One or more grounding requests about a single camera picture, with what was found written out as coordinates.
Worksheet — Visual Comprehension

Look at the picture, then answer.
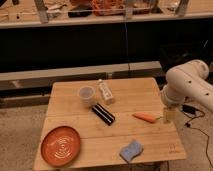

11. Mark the clear plastic cup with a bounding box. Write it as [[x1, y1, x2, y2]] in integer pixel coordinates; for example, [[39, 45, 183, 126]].
[[78, 86, 95, 108]]

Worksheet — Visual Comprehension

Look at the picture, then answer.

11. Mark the black cable on floor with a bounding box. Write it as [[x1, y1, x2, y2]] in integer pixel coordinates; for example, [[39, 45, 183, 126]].
[[180, 103, 213, 168]]

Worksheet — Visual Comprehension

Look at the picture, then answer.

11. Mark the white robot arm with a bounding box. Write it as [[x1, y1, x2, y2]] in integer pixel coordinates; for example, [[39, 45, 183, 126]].
[[160, 60, 213, 123]]

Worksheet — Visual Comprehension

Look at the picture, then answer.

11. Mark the orange object on shelf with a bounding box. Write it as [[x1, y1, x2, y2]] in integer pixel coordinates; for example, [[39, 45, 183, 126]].
[[91, 0, 115, 16]]

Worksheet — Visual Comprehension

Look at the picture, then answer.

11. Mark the blue sponge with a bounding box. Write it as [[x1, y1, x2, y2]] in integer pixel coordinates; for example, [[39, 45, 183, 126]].
[[119, 139, 144, 163]]

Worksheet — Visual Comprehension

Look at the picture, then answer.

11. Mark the white bottle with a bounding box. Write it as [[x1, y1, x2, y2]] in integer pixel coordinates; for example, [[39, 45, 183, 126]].
[[98, 79, 114, 105]]

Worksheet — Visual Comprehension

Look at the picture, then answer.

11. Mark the long shelf rack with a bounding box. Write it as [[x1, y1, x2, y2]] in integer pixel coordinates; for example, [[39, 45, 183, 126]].
[[0, 0, 213, 29]]

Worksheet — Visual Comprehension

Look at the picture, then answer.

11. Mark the orange round plate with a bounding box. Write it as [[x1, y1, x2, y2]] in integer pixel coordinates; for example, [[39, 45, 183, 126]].
[[41, 126, 81, 167]]

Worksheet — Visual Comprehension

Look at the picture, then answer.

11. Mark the wooden table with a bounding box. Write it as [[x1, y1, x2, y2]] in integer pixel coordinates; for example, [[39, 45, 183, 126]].
[[42, 78, 186, 169]]

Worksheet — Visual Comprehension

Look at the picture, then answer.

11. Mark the black striped box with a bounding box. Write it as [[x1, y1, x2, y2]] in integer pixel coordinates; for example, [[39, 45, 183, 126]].
[[92, 103, 115, 125]]

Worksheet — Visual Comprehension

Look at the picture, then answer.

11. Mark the orange carrot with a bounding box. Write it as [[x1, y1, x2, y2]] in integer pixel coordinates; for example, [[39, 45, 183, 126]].
[[133, 113, 159, 123]]

